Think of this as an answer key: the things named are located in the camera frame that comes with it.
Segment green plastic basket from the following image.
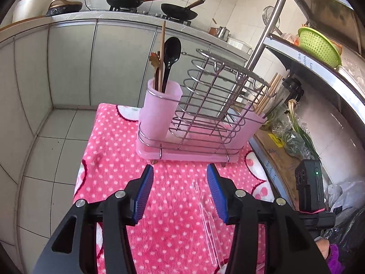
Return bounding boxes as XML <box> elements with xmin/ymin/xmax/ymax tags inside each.
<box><xmin>297</xmin><ymin>27</ymin><xmax>343</xmax><ymax>69</ymax></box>

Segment pink plastic drip tray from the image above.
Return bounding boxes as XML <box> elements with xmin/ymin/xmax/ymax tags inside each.
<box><xmin>135</xmin><ymin>123</ymin><xmax>251</xmax><ymax>164</ymax></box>

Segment white rice cooker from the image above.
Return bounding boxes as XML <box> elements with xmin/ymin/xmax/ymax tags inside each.
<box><xmin>11</xmin><ymin>0</ymin><xmax>53</xmax><ymax>23</ymax></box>

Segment flat cardboard box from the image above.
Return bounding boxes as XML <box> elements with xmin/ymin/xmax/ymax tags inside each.
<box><xmin>254</xmin><ymin>128</ymin><xmax>303</xmax><ymax>209</ymax></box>

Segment black plastic bag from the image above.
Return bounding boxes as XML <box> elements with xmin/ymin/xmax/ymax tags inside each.
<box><xmin>328</xmin><ymin>208</ymin><xmax>365</xmax><ymax>263</ymax></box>

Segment person's right hand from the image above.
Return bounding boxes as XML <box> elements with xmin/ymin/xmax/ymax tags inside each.
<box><xmin>315</xmin><ymin>239</ymin><xmax>333</xmax><ymax>261</ymax></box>

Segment grey kitchen cabinet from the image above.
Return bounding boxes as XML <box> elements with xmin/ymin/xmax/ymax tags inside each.
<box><xmin>0</xmin><ymin>11</ymin><xmax>248</xmax><ymax>112</ymax></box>

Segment small steel pot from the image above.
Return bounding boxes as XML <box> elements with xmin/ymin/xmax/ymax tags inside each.
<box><xmin>216</xmin><ymin>26</ymin><xmax>232</xmax><ymax>42</ymax></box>

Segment black plastic spoon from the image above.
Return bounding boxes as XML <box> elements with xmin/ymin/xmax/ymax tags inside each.
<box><xmin>161</xmin><ymin>37</ymin><xmax>182</xmax><ymax>93</ymax></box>

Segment metal strainer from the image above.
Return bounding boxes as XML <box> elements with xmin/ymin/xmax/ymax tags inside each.
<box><xmin>262</xmin><ymin>6</ymin><xmax>283</xmax><ymax>35</ymax></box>

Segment metal shelf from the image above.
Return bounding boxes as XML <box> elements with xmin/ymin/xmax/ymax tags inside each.
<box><xmin>247</xmin><ymin>0</ymin><xmax>365</xmax><ymax>206</ymax></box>

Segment white dish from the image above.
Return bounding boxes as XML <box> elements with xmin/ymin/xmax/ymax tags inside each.
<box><xmin>227</xmin><ymin>37</ymin><xmax>253</xmax><ymax>53</ymax></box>

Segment gas stove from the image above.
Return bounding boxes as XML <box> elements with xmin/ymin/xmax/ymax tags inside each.
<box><xmin>108</xmin><ymin>6</ymin><xmax>192</xmax><ymax>26</ymax></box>

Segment black blender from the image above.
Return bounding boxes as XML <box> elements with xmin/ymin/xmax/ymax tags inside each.
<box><xmin>274</xmin><ymin>77</ymin><xmax>304</xmax><ymax>112</ymax></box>

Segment pink plastic cup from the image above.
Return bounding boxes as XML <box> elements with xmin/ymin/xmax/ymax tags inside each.
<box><xmin>228</xmin><ymin>103</ymin><xmax>269</xmax><ymax>152</ymax></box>
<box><xmin>139</xmin><ymin>79</ymin><xmax>183</xmax><ymax>142</ymax></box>

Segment green onions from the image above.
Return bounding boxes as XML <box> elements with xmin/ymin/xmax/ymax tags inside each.
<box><xmin>287</xmin><ymin>98</ymin><xmax>321</xmax><ymax>160</ymax></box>

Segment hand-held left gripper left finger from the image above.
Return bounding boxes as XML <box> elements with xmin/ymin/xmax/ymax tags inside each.
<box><xmin>31</xmin><ymin>164</ymin><xmax>154</xmax><ymax>274</ymax></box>

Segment pink dotted blanket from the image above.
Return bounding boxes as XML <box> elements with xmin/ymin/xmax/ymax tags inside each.
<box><xmin>73</xmin><ymin>103</ymin><xmax>276</xmax><ymax>274</ymax></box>

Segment metal wire utensil rack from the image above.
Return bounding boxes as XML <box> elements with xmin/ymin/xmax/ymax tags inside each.
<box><xmin>138</xmin><ymin>48</ymin><xmax>271</xmax><ymax>160</ymax></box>

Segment dark electric pan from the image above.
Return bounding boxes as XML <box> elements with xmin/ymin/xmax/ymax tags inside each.
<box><xmin>46</xmin><ymin>0</ymin><xmax>84</xmax><ymax>17</ymax></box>

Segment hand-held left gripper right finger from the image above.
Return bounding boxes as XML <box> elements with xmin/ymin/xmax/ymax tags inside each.
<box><xmin>207</xmin><ymin>163</ymin><xmax>331</xmax><ymax>274</ymax></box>

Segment clear bag of greens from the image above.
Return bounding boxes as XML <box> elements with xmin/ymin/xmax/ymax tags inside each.
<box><xmin>262</xmin><ymin>111</ymin><xmax>311</xmax><ymax>160</ymax></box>

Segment person's right forearm purple sleeve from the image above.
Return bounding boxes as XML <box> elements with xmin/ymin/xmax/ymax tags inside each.
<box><xmin>325</xmin><ymin>244</ymin><xmax>346</xmax><ymax>274</ymax></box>

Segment white plastic bag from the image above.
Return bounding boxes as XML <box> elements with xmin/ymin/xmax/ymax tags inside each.
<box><xmin>326</xmin><ymin>180</ymin><xmax>365</xmax><ymax>214</ymax></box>

